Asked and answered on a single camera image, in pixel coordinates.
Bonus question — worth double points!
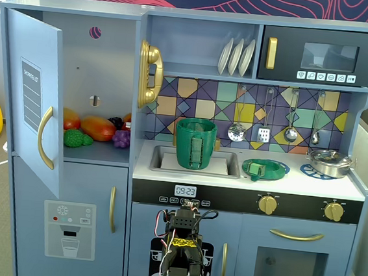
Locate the black toy microwave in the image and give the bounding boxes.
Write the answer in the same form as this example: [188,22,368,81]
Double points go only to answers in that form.
[256,22,368,90]

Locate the gold oven handle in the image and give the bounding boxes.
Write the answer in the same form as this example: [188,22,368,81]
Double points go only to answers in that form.
[268,228,325,244]

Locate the blue toy kitchen unit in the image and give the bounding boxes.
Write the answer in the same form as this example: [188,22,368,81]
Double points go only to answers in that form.
[0,0,368,276]

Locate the large orange toy mango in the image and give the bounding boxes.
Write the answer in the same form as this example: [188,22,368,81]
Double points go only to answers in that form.
[79,114,118,144]

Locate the digital clock display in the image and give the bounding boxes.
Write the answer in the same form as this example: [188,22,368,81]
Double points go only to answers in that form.
[174,184,197,199]

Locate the metal perforated skimmer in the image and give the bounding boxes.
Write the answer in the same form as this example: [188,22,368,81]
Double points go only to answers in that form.
[226,83,252,144]

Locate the metal spoon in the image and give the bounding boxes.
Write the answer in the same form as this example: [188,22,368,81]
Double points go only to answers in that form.
[309,90,326,146]

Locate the green cylindrical recipient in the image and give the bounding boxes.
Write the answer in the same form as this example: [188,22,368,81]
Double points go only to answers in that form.
[171,116,219,173]

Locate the blue fridge door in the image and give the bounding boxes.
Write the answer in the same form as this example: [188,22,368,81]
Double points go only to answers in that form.
[0,8,78,199]

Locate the grey toy sink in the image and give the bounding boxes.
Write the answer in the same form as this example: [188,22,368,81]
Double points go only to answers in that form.
[149,144,244,180]

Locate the red white black wire bundle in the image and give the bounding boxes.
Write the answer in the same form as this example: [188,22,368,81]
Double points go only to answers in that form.
[150,208,178,276]

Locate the gold toy telephone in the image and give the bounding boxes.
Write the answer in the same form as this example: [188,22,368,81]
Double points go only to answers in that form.
[134,39,167,111]

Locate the small red orange toy mango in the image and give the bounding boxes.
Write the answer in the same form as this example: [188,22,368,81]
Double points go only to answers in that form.
[61,107,83,132]

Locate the white toy plate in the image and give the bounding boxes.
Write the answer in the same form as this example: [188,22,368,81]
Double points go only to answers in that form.
[226,37,246,78]
[216,36,235,77]
[237,37,257,78]

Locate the purple toy grapes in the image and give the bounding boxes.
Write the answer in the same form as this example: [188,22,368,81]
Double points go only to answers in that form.
[111,129,132,150]

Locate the grey shopping list sticker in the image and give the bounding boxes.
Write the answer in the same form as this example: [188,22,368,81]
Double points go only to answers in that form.
[13,56,47,135]

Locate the grey water dispenser sticker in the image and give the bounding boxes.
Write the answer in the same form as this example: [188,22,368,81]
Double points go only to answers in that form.
[38,199,101,262]

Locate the gold curved fridge handle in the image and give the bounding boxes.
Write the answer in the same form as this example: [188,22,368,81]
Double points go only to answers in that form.
[34,104,60,171]

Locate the metal ladle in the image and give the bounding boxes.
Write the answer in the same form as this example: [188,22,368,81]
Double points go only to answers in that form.
[283,88,302,144]

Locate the gold straight freezer handle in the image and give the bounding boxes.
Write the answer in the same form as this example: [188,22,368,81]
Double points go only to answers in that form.
[106,185,121,234]

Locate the green toy grapes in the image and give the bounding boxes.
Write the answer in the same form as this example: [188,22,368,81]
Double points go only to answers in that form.
[62,128,95,150]

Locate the green lid with cube handle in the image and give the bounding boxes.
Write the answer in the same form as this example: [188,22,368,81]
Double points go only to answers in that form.
[240,156,288,185]

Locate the gold stove knob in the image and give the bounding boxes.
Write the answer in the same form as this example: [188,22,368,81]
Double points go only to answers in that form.
[321,199,347,223]
[256,192,280,216]

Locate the gold dishwasher handle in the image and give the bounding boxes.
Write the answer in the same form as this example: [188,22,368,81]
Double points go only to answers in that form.
[219,242,229,276]

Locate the gold microwave handle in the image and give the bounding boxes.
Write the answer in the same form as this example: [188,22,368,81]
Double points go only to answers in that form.
[264,36,278,70]

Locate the steel pot with lid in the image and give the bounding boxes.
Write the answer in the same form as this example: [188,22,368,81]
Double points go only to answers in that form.
[304,147,358,181]

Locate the blue oven door with window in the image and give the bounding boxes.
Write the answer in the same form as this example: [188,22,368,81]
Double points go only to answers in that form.
[237,214,358,276]

